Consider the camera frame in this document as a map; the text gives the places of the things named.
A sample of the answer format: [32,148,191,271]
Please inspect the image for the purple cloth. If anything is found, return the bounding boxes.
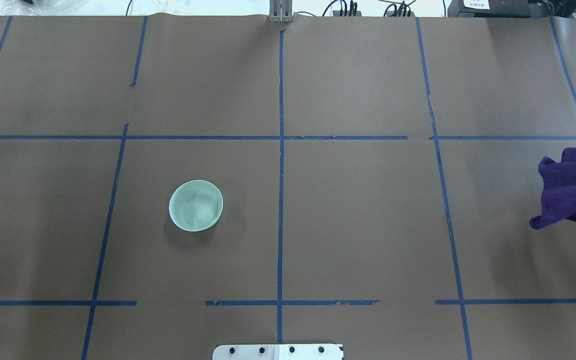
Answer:
[529,147,576,230]

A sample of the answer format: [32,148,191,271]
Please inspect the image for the black desktop box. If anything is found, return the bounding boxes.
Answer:
[447,0,576,19]

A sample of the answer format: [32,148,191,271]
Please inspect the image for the light green bowl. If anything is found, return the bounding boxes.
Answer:
[168,179,224,232]

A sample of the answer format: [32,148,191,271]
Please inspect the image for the white pedestal column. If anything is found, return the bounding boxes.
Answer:
[212,343,345,360]

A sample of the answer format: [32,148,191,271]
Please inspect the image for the aluminium frame post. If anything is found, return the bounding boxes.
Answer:
[268,0,295,23]

